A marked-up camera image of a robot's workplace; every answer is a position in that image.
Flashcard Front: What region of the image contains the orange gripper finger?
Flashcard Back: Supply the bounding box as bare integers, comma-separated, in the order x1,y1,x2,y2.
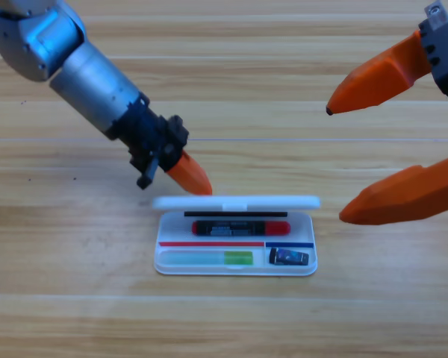
338,151,448,226

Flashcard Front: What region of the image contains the green and white pen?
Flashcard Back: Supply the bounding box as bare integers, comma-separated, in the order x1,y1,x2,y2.
159,250,255,266

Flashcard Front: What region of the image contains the black marker with red ends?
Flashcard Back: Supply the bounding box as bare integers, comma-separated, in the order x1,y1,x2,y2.
191,219,292,237

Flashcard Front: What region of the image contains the white Unitree pencil case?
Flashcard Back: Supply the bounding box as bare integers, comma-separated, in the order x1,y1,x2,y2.
152,194,322,277

